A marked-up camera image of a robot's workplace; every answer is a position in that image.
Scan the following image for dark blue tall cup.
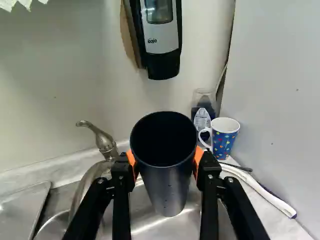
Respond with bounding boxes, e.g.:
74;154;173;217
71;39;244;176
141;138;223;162
129;111;198;218

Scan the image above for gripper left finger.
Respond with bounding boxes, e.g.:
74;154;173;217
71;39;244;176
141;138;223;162
61;149;140;240

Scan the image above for blue patterned white mug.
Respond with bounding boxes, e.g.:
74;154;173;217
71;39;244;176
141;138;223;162
198;116;241;161

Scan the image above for black grey soap dispenser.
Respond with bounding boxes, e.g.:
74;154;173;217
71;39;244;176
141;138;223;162
129;0;183;81

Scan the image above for paper notes on wall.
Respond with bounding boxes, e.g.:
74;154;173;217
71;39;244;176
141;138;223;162
0;0;50;13

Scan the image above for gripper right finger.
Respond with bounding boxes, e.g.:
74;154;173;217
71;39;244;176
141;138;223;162
192;145;271;240

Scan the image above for blue dish soap bottle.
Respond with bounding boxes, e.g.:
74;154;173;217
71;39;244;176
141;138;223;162
190;87;217;131

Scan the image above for white blue dish brush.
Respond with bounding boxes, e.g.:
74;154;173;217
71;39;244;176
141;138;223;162
219;161;298;219

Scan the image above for stainless steel sink counter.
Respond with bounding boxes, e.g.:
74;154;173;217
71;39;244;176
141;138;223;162
0;139;316;240

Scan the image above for silver sink tap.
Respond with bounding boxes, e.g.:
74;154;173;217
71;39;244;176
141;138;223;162
67;120;121;226

